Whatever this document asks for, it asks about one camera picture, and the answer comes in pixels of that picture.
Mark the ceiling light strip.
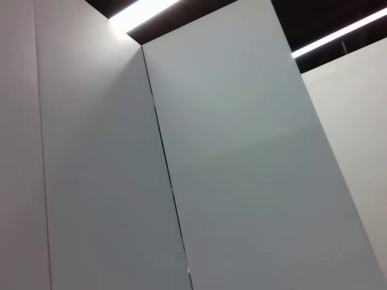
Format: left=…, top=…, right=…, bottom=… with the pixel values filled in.
left=291, top=5, right=387, bottom=59
left=108, top=0, right=182, bottom=22

